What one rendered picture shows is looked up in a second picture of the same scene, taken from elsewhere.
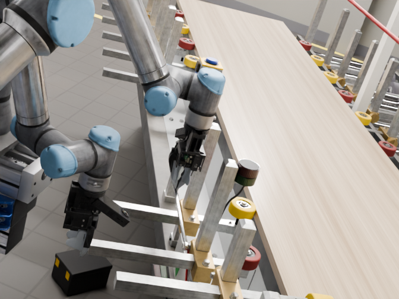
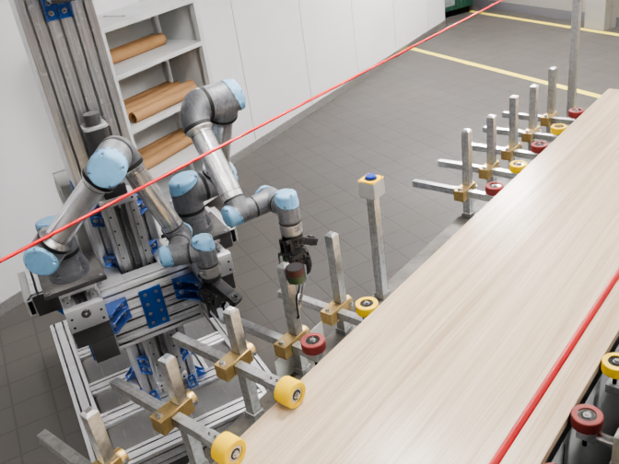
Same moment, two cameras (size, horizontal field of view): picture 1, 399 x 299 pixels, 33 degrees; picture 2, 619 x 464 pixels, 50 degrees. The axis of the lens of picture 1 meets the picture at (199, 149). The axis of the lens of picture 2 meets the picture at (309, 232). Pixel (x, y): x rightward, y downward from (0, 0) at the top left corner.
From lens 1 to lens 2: 1.85 m
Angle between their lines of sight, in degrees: 52
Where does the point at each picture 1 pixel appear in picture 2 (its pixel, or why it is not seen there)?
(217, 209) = (286, 301)
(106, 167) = (202, 261)
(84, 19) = (112, 170)
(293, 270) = (336, 361)
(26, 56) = (88, 194)
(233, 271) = (234, 345)
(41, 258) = not seen: hidden behind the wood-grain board
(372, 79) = not seen: outside the picture
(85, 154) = (179, 252)
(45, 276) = not seen: hidden behind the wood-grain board
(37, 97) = (158, 214)
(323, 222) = (432, 330)
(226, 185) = (283, 283)
